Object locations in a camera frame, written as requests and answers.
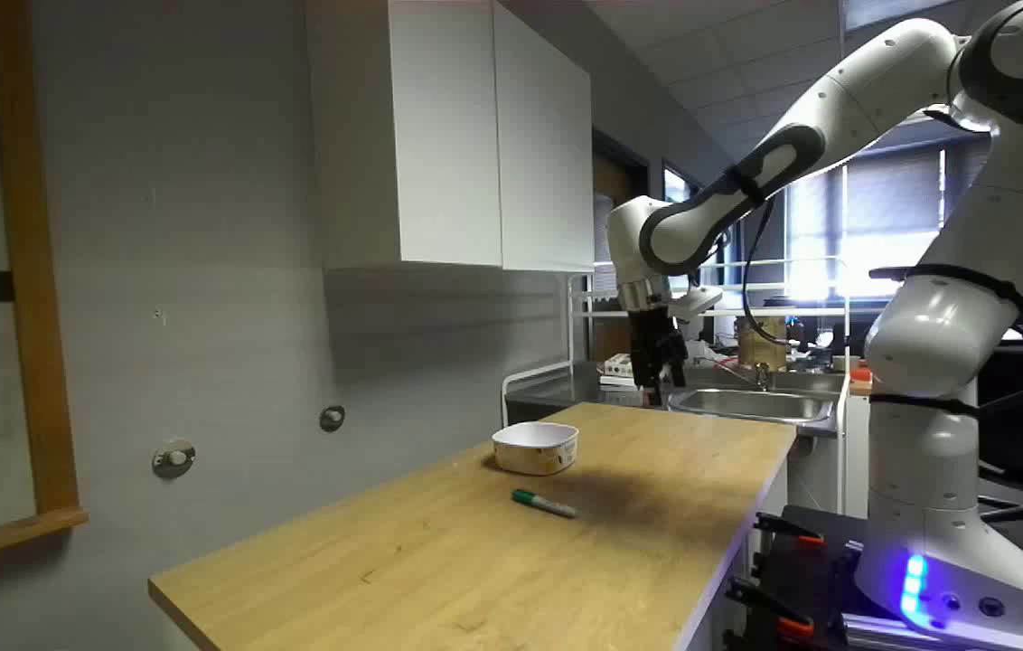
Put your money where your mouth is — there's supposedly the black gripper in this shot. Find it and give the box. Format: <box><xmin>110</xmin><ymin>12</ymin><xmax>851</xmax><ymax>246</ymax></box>
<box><xmin>625</xmin><ymin>303</ymin><xmax>689</xmax><ymax>409</ymax></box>

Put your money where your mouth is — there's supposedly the green capped grey marker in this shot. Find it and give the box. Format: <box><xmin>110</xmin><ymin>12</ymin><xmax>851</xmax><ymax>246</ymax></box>
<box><xmin>508</xmin><ymin>485</ymin><xmax>580</xmax><ymax>526</ymax></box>

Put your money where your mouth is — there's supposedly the white bowl with lemon print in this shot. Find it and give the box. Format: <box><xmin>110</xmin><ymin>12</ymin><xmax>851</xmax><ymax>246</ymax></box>
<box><xmin>486</xmin><ymin>421</ymin><xmax>580</xmax><ymax>476</ymax></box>

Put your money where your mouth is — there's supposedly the metal sink basin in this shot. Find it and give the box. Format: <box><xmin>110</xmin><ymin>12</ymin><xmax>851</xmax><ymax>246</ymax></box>
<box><xmin>664</xmin><ymin>380</ymin><xmax>841</xmax><ymax>434</ymax></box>

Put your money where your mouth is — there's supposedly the black clamp with orange tip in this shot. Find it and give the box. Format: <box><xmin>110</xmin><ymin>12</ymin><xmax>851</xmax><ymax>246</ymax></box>
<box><xmin>753</xmin><ymin>509</ymin><xmax>864</xmax><ymax>562</ymax></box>
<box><xmin>724</xmin><ymin>580</ymin><xmax>849</xmax><ymax>651</ymax></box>

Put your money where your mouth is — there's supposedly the wooden framed board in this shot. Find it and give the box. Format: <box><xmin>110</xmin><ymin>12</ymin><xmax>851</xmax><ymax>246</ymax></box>
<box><xmin>0</xmin><ymin>0</ymin><xmax>90</xmax><ymax>576</ymax></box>

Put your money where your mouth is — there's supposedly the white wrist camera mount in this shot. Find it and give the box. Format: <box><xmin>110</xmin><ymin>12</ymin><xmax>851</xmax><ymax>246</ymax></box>
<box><xmin>670</xmin><ymin>281</ymin><xmax>727</xmax><ymax>344</ymax></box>

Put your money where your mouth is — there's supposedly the white metal rack frame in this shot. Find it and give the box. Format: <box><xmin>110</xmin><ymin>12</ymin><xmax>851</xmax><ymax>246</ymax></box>
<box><xmin>498</xmin><ymin>270</ymin><xmax>580</xmax><ymax>427</ymax></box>

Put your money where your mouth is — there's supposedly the white wall cabinet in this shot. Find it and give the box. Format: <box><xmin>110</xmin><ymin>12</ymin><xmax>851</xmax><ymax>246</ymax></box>
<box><xmin>302</xmin><ymin>0</ymin><xmax>597</xmax><ymax>276</ymax></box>

